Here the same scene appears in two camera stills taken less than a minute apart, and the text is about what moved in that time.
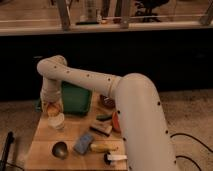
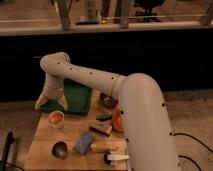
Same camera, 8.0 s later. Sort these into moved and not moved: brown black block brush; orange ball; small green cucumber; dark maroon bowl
Moved: orange ball
Not moved: dark maroon bowl; small green cucumber; brown black block brush
